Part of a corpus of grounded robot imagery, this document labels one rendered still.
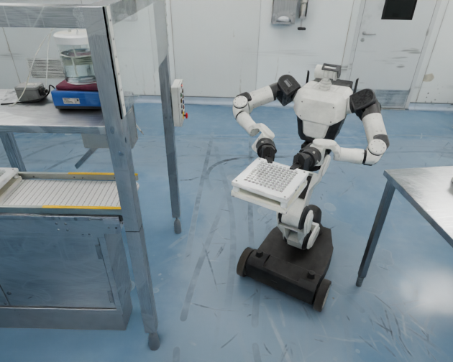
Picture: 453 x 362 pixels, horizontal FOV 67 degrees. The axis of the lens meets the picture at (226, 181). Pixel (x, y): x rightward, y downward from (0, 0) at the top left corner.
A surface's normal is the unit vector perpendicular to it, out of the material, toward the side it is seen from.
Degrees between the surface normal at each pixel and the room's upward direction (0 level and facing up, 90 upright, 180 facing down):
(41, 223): 90
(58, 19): 90
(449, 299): 0
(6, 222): 90
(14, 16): 90
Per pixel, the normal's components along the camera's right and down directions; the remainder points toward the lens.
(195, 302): 0.01, -0.84
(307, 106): -0.51, 0.47
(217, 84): -0.04, 0.55
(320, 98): -0.35, -0.26
